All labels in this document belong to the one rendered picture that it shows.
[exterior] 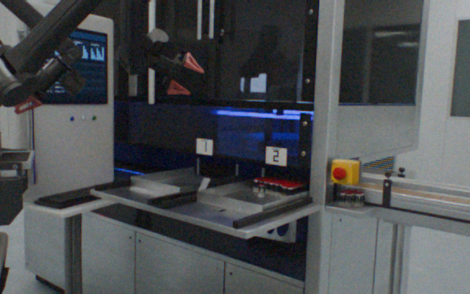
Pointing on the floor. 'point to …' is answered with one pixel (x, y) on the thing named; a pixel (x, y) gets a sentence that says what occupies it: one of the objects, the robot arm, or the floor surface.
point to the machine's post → (324, 143)
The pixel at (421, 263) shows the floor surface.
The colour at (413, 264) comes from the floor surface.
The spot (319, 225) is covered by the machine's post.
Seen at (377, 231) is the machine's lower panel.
